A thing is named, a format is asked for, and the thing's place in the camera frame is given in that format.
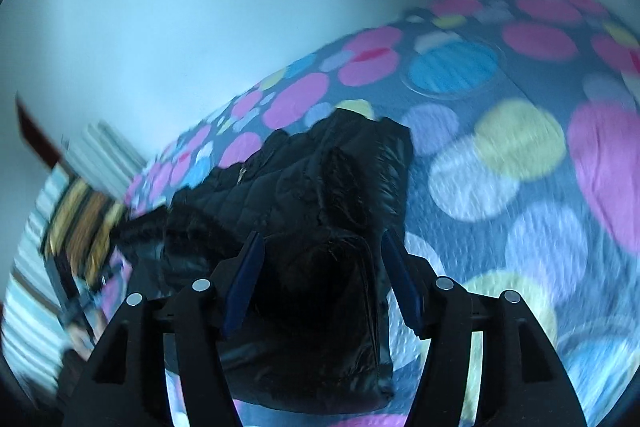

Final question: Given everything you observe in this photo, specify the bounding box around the dark brown door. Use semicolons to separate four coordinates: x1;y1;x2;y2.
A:
15;91;68;170

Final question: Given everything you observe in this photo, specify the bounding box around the striped yellow black pillow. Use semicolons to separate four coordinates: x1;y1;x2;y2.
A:
42;177;128;288

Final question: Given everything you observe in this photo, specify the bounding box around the polka-dot bedspread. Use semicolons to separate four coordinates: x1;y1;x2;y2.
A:
95;0;640;427

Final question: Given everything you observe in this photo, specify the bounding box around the black puffer jacket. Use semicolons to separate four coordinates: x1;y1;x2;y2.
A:
112;108;415;413

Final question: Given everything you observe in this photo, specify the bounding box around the striped headboard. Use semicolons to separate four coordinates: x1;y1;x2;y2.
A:
0;121;143;388

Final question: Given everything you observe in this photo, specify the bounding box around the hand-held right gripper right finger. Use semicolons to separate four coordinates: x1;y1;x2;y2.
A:
381;227;589;427

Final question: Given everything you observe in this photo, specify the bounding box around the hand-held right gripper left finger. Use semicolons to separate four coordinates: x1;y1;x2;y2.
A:
65;231;266;427

